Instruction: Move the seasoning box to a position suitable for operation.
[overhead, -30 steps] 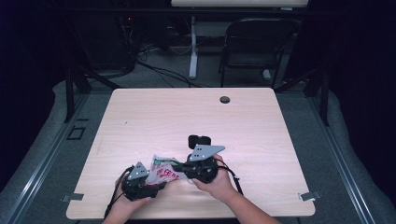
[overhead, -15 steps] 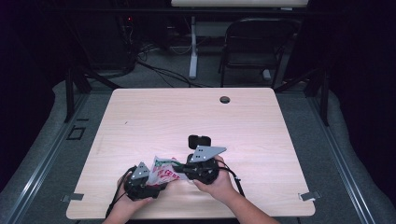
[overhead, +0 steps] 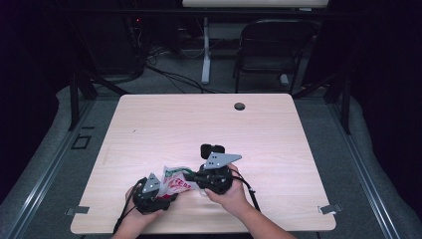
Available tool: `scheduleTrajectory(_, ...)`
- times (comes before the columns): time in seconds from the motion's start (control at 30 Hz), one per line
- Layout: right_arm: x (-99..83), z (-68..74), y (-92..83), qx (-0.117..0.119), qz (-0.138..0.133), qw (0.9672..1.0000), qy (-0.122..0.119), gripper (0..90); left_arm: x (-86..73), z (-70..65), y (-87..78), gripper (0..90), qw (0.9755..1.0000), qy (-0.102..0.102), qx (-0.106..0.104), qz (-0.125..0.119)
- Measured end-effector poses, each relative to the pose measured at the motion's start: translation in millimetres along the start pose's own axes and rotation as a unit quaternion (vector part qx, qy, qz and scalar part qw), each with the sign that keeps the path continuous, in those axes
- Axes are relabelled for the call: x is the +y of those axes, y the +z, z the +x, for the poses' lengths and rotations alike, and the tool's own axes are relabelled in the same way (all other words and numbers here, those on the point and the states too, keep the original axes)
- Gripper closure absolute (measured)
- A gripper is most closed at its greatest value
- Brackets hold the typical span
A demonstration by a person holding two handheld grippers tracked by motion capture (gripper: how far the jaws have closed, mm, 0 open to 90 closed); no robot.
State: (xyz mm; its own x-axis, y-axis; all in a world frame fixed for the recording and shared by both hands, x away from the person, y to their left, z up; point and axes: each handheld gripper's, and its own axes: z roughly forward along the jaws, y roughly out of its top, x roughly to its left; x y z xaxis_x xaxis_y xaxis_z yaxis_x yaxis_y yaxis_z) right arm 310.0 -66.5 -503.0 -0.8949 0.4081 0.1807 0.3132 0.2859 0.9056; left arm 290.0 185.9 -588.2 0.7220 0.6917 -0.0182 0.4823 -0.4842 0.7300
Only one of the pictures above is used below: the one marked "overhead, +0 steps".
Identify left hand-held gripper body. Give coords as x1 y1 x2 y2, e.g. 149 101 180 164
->
131 172 172 215

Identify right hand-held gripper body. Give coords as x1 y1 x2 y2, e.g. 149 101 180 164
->
192 151 244 196

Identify pink and white snack bag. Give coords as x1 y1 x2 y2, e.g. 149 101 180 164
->
156 165 201 201

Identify person's left hand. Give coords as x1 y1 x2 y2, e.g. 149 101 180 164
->
123 185 166 228

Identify person's right hand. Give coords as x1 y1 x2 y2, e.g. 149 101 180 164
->
203 163 254 217

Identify grey tape piece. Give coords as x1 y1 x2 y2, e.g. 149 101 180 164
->
316 203 343 216
65 205 91 217

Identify white desk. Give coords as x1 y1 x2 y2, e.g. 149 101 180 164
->
181 0 330 86

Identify black folding chair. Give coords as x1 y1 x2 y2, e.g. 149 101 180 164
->
232 18 320 96

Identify dark computer tower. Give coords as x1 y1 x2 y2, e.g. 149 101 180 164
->
79 13 147 76

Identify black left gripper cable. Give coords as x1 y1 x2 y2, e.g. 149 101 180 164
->
112 178 147 235

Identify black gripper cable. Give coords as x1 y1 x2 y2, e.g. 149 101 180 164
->
112 178 147 235
231 168 262 213

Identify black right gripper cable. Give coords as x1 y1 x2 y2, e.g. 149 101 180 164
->
231 168 262 213

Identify black floor cables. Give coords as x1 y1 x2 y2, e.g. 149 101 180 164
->
144 62 227 95

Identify aluminium rail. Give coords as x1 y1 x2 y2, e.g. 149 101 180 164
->
5 99 98 239
326 99 403 239

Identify black metal frame stand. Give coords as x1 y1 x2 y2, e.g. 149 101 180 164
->
292 70 352 135
68 70 129 132

